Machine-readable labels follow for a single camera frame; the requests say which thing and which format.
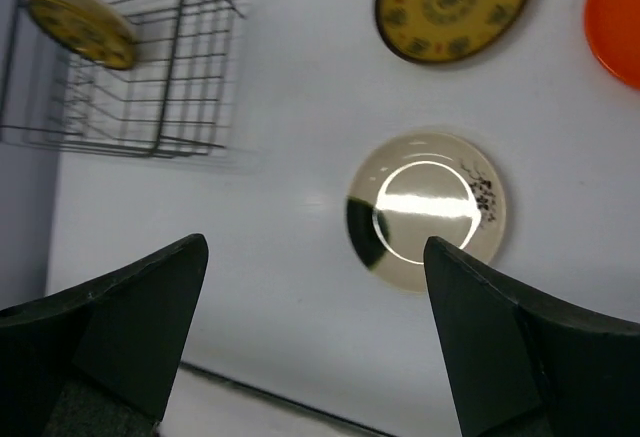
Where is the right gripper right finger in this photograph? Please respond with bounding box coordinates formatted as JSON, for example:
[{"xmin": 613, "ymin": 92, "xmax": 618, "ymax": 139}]
[{"xmin": 424, "ymin": 237, "xmax": 639, "ymax": 436}]

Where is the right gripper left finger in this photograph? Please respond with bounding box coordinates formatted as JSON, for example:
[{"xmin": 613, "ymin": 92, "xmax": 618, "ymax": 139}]
[{"xmin": 1, "ymin": 234, "xmax": 209, "ymax": 436}]

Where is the pink floral plate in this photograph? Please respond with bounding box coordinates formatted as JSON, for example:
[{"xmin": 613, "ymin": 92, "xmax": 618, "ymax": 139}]
[{"xmin": 345, "ymin": 131, "xmax": 508, "ymax": 293}]

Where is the yellow patterned plate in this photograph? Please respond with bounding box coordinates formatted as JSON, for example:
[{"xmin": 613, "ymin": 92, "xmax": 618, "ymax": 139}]
[{"xmin": 373, "ymin": 0, "xmax": 528, "ymax": 65}]

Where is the orange plate front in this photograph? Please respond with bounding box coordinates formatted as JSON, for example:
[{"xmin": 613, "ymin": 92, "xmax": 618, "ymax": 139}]
[{"xmin": 584, "ymin": 0, "xmax": 639, "ymax": 89}]

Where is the yellow plate brown rim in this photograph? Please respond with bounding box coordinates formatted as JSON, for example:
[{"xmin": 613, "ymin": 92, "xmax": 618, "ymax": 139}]
[{"xmin": 26, "ymin": 0, "xmax": 137, "ymax": 70}]

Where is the metal wire dish rack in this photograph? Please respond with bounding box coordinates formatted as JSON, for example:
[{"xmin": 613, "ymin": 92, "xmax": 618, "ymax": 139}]
[{"xmin": 1, "ymin": 0, "xmax": 246, "ymax": 159}]

